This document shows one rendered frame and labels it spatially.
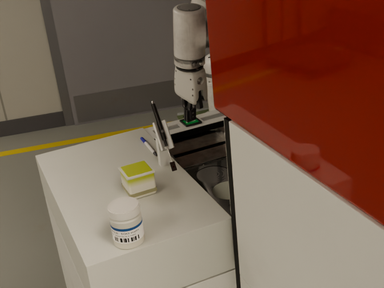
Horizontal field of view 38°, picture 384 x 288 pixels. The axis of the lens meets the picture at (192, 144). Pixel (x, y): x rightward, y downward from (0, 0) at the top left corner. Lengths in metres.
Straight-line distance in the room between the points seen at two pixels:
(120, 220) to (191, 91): 0.47
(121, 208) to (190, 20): 0.52
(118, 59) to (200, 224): 3.17
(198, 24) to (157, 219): 0.50
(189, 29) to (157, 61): 2.97
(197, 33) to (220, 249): 0.54
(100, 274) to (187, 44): 0.62
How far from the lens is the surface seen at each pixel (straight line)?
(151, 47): 4.39
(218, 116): 1.88
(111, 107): 4.49
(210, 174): 1.64
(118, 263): 1.26
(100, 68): 4.38
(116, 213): 1.21
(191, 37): 1.46
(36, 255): 3.06
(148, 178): 1.42
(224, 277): 1.40
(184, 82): 1.54
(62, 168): 1.66
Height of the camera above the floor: 1.69
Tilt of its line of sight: 25 degrees down
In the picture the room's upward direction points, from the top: 6 degrees counter-clockwise
